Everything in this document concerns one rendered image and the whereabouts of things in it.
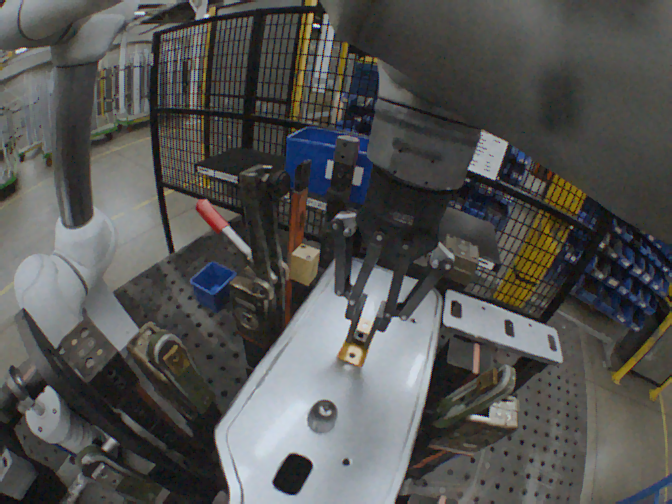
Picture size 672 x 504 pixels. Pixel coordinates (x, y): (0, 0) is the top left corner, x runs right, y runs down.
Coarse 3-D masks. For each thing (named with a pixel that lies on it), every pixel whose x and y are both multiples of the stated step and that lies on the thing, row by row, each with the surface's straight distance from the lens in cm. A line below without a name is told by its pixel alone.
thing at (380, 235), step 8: (376, 232) 26; (384, 232) 26; (376, 240) 26; (384, 240) 26; (368, 248) 27; (376, 248) 27; (368, 256) 28; (376, 256) 28; (368, 264) 29; (360, 272) 30; (368, 272) 30; (360, 280) 31; (360, 288) 31; (352, 296) 32; (360, 296) 32; (352, 304) 33
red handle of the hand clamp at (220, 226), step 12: (204, 204) 40; (204, 216) 40; (216, 216) 39; (216, 228) 39; (228, 228) 39; (228, 240) 39; (240, 240) 39; (240, 252) 38; (252, 264) 38; (276, 276) 39
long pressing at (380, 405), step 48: (384, 288) 50; (432, 288) 55; (288, 336) 40; (336, 336) 41; (384, 336) 43; (432, 336) 47; (288, 384) 36; (336, 384) 37; (384, 384) 39; (240, 432) 34; (288, 432) 34; (336, 432) 35; (384, 432) 36; (240, 480) 33; (336, 480) 33; (384, 480) 35
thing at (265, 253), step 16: (240, 176) 31; (256, 176) 30; (272, 176) 32; (288, 176) 31; (256, 192) 31; (272, 192) 30; (256, 208) 32; (272, 208) 34; (256, 224) 33; (272, 224) 35; (256, 240) 34; (272, 240) 36; (256, 256) 35; (272, 256) 38; (256, 272) 37; (272, 288) 38
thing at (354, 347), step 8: (360, 320) 42; (368, 320) 42; (360, 328) 41; (368, 328) 41; (360, 336) 40; (344, 344) 39; (352, 344) 39; (360, 344) 39; (344, 352) 38; (352, 352) 38; (360, 352) 38; (368, 352) 39; (344, 360) 37; (352, 360) 37; (360, 360) 38
